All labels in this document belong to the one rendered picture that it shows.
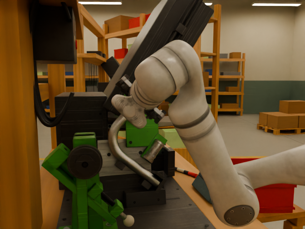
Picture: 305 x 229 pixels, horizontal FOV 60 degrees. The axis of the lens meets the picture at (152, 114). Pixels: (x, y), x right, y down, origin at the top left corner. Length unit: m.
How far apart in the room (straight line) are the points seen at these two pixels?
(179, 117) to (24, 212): 0.46
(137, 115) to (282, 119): 6.42
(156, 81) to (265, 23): 10.64
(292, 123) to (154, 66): 6.75
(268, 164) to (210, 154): 0.17
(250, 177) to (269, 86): 10.34
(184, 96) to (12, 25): 0.41
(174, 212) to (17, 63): 0.59
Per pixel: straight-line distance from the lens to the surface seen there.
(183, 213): 0.85
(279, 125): 6.87
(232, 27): 10.54
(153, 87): 0.39
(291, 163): 0.60
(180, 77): 0.41
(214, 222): 0.82
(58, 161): 0.62
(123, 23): 4.86
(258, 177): 0.62
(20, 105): 0.66
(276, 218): 1.15
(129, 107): 0.56
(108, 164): 0.92
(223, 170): 0.50
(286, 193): 1.14
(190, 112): 0.43
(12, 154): 0.69
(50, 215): 0.93
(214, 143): 0.47
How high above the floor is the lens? 1.30
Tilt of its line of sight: 8 degrees down
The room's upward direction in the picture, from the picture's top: straight up
